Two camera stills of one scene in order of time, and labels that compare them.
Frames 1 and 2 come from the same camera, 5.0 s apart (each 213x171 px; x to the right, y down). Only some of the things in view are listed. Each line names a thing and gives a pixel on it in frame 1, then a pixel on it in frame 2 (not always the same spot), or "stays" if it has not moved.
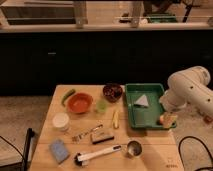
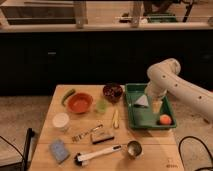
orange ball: [161, 119] stays
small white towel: [142, 101] stays
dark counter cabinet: [33, 62] stays
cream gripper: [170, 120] to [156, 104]
